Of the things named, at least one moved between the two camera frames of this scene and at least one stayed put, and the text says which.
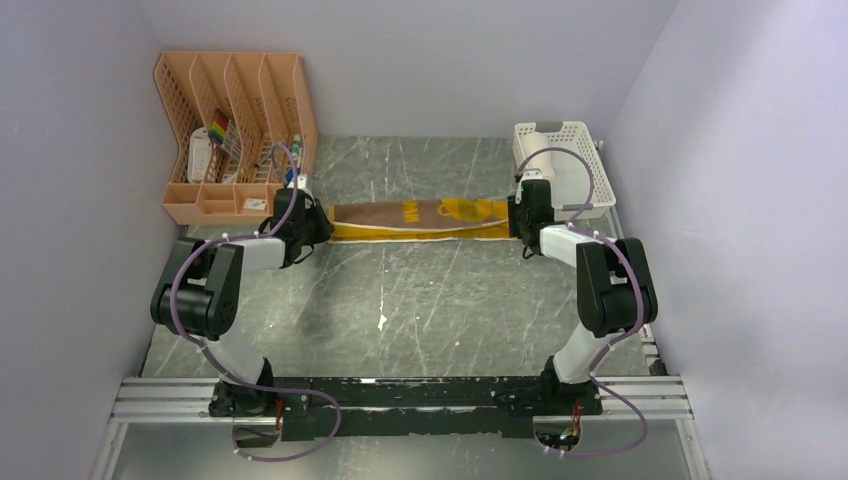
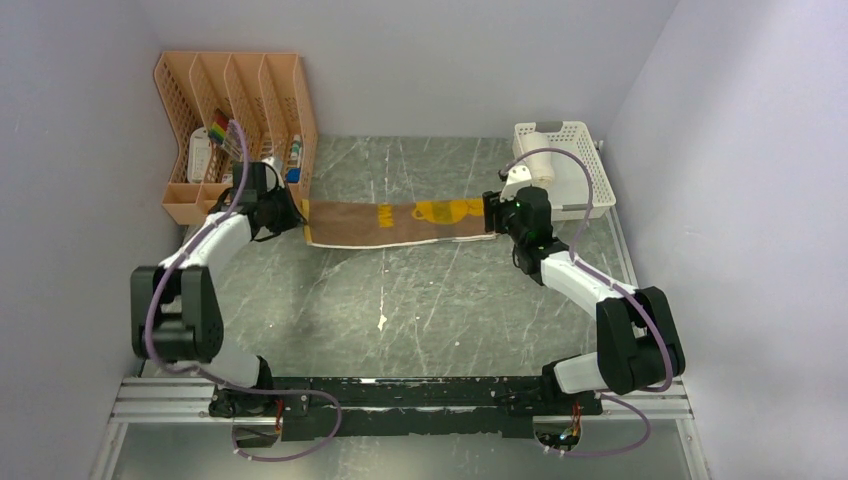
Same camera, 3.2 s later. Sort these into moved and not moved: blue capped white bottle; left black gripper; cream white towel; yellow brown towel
Moved: left black gripper
Not moved: blue capped white bottle; cream white towel; yellow brown towel
